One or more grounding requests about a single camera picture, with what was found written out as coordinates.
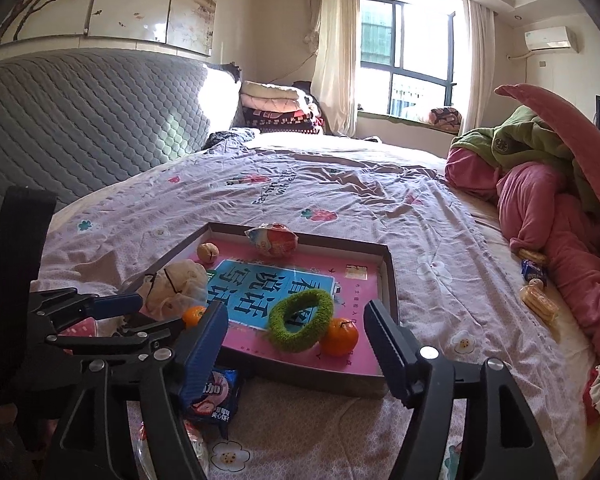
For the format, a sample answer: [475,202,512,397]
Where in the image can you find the green fuzzy ring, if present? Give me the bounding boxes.
[266,289,335,353]

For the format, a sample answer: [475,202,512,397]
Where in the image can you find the blue cookie snack packet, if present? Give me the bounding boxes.
[182,367,244,429]

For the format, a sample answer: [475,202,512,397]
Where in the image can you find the beige mesh hair cap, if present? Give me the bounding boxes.
[139,258,209,321]

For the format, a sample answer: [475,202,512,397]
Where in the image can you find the green blanket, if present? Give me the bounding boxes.
[452,105,600,211]

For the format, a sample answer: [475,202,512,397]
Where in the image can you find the dark patterned folded blanket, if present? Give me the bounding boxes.
[242,108,327,136]

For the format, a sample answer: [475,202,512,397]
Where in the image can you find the small orange tangerine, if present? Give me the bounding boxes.
[182,306,207,330]

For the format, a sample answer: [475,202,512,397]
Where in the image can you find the dark grey cloth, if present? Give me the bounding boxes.
[202,128,261,151]

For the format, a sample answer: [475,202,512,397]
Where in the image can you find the red white snack packet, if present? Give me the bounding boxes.
[244,222,299,259]

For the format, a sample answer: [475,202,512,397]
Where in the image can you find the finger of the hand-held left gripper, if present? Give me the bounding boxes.
[47,322,187,361]
[29,287,145,330]

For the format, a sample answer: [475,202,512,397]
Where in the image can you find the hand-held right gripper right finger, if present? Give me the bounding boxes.
[363,299,561,480]

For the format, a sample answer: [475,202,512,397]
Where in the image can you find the brown cardboard tray pink bottom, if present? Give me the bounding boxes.
[117,221,400,400]

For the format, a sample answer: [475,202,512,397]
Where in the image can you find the pink quilt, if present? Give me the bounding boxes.
[445,147,600,367]

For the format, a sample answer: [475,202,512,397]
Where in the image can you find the pink folded blanket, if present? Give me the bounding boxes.
[240,95,317,113]

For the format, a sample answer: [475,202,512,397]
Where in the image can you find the clear pack of biscuits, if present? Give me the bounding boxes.
[521,282,561,323]

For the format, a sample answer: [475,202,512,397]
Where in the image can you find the orange tangerine with stem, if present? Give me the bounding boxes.
[320,317,359,357]

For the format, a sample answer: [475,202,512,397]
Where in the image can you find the grey quilted headboard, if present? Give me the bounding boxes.
[0,47,238,261]

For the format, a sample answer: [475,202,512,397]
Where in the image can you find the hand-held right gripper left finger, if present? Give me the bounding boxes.
[40,301,229,480]

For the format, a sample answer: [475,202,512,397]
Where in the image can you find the dark framed window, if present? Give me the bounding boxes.
[357,0,473,122]

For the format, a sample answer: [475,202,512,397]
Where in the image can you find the patterned blanket on windowsill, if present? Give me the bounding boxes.
[430,106,464,134]

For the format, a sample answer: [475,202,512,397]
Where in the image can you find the cream curtain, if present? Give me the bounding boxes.
[311,0,363,136]
[460,0,497,134]

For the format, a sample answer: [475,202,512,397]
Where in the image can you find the clear red plastic packet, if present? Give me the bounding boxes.
[137,420,211,480]

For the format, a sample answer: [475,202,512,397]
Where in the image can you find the small blue snack packet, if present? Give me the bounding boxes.
[521,260,547,286]

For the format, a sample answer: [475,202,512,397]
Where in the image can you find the painted wall cabinet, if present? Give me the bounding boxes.
[0,0,217,57]

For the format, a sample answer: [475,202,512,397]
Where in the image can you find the cream folded blanket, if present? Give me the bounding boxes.
[240,81,307,99]

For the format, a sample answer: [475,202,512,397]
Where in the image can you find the white air conditioner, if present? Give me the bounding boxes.
[524,26,580,55]

